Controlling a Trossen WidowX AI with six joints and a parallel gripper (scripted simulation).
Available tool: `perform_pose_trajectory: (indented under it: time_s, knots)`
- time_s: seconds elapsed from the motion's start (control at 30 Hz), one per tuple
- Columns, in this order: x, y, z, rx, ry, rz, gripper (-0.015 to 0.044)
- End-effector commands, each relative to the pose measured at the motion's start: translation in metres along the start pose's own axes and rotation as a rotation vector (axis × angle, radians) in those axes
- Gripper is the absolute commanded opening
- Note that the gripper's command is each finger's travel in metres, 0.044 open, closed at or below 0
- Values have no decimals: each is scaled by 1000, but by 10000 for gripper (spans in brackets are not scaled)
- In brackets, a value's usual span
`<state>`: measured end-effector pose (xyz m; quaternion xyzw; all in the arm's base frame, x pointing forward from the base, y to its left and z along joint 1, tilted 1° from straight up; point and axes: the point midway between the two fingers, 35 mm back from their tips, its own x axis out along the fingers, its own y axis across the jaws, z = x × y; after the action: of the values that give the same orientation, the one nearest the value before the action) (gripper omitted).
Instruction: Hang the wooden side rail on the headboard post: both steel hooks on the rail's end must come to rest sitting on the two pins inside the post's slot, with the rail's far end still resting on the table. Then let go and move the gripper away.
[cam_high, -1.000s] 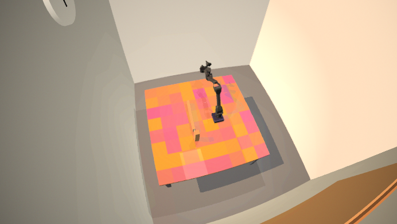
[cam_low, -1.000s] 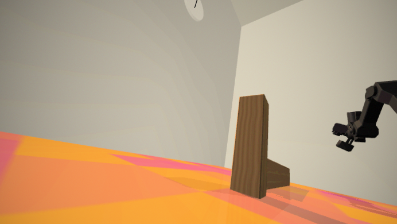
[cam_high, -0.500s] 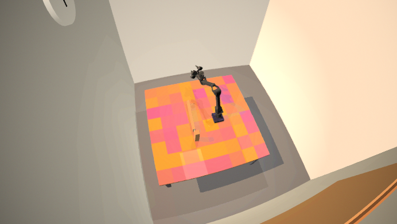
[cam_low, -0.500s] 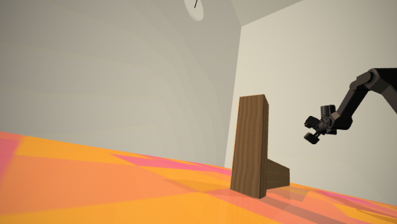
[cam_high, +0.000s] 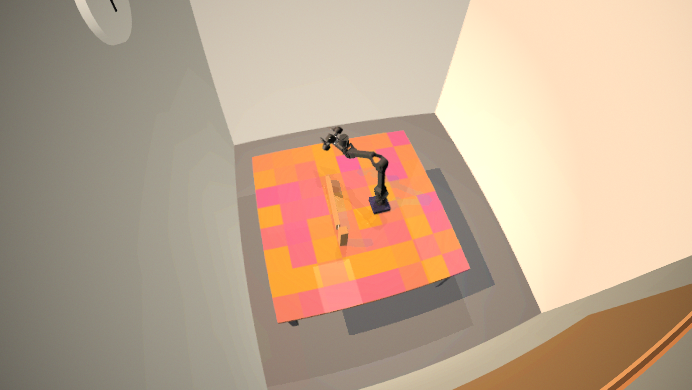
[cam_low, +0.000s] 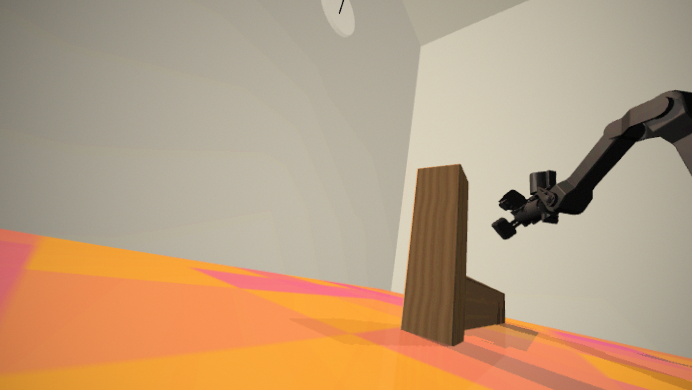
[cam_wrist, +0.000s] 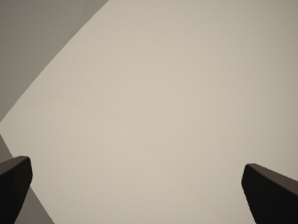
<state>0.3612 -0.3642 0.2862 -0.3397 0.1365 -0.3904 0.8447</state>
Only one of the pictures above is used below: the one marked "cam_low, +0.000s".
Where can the light wooden board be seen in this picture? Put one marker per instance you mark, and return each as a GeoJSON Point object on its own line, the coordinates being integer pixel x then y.
{"type": "Point", "coordinates": [484, 305]}

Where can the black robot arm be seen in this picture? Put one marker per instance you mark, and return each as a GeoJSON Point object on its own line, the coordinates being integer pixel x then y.
{"type": "Point", "coordinates": [668, 116]}

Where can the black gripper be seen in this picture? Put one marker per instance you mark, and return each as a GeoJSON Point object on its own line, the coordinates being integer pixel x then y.
{"type": "Point", "coordinates": [505, 229]}

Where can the brown wooden post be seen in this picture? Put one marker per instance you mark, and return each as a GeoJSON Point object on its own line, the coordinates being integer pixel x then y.
{"type": "Point", "coordinates": [435, 286]}

